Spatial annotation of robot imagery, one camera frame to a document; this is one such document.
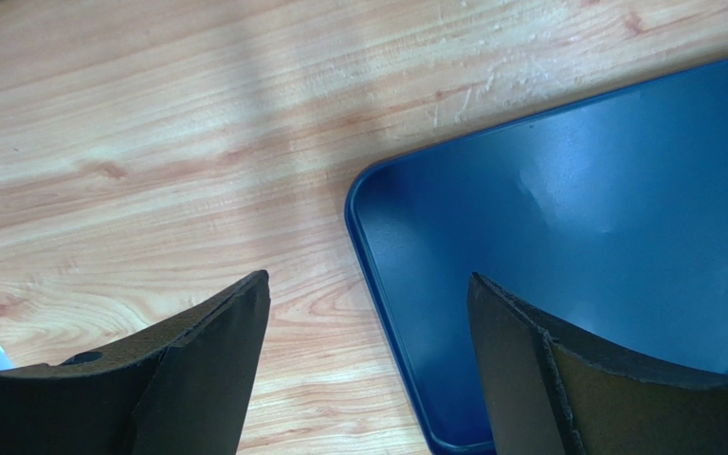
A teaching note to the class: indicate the navy box lid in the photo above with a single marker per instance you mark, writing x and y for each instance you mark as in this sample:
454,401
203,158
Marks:
610,213

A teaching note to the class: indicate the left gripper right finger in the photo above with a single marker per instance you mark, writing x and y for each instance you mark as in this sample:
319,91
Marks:
551,387

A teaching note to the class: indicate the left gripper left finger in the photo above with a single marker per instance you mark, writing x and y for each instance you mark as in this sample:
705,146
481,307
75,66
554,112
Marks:
180,386

